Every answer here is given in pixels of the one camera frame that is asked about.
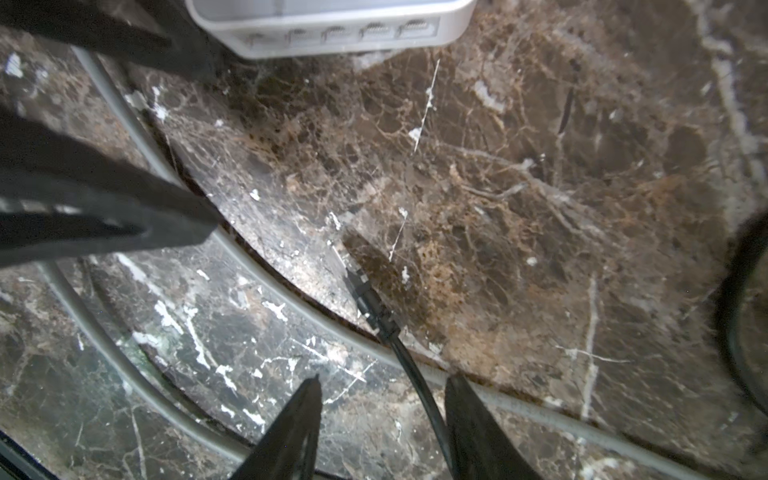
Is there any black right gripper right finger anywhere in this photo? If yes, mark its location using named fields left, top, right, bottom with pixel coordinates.
left=445, top=374, right=540, bottom=480

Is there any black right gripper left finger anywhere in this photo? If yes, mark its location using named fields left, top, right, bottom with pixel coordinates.
left=230, top=377, right=322, bottom=480

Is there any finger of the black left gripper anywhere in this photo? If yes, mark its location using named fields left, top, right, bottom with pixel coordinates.
left=1, top=110, right=222, bottom=267
left=1, top=1, right=222, bottom=81

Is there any grey ethernet cable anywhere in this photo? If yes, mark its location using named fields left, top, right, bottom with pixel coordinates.
left=38, top=260, right=253, bottom=463
left=71, top=47, right=709, bottom=480

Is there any white rectangular box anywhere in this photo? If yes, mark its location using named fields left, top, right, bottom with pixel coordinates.
left=184, top=0, right=476, bottom=60

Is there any black ethernet cable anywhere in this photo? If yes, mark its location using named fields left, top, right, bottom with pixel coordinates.
left=343, top=266, right=454, bottom=475

